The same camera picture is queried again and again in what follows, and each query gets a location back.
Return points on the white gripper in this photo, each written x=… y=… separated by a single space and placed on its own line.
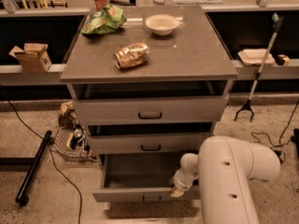
x=180 y=181

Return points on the grey bottom drawer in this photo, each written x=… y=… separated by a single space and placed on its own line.
x=141 y=177

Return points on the grey drawer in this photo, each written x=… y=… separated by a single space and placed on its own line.
x=150 y=110
x=157 y=142
x=141 y=177

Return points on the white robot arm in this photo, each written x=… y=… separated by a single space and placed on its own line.
x=224 y=167

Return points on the grey top drawer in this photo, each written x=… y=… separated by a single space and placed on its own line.
x=150 y=110

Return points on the grey middle drawer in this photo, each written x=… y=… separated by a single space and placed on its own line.
x=157 y=142

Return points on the grey drawer cabinet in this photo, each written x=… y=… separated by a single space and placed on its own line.
x=190 y=62

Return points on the crumpled brown paper bag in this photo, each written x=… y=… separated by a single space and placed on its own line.
x=66 y=115

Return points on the crushed golden soda can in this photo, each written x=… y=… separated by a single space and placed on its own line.
x=131 y=55

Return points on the black metal tube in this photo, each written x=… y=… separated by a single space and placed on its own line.
x=22 y=197

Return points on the white foam takeout tray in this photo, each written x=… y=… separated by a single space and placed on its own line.
x=251 y=57

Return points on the white paper bowl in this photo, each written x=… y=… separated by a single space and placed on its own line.
x=162 y=24

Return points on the yellow black tape measure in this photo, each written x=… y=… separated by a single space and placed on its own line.
x=282 y=60

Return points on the green chip bag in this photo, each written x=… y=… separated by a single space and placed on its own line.
x=108 y=20

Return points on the small cardboard box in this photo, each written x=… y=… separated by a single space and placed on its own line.
x=33 y=57

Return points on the grabber reaching tool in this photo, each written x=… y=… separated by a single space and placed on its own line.
x=277 y=22

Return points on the wire mesh basket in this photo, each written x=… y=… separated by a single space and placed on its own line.
x=72 y=145

